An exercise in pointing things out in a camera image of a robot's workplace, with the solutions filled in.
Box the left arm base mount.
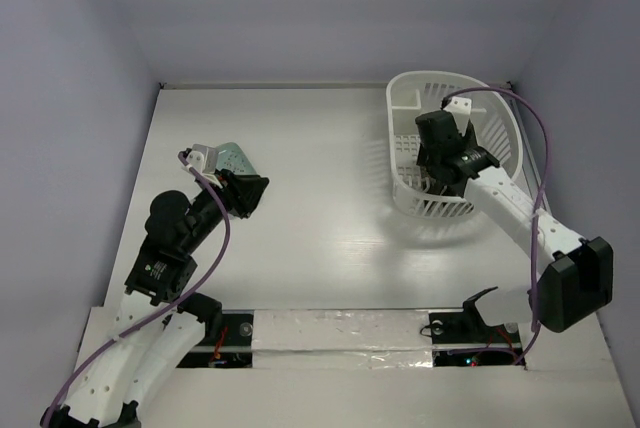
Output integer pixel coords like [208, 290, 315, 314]
[177, 310, 254, 369]

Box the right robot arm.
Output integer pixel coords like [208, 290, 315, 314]
[415, 109, 614, 333]

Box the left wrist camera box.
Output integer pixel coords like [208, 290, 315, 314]
[185, 144, 219, 175]

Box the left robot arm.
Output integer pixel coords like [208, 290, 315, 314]
[40, 169, 269, 427]

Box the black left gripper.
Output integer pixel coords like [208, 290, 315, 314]
[183, 166, 269, 252]

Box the white plastic dish rack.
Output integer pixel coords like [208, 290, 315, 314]
[386, 70, 523, 219]

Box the black teal square plate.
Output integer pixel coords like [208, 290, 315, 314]
[463, 121, 479, 153]

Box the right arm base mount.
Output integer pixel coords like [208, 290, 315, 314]
[419, 287, 523, 368]

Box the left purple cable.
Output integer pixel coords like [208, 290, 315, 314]
[41, 148, 232, 424]

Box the light green speckled plate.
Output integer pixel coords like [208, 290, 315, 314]
[216, 142, 257, 175]

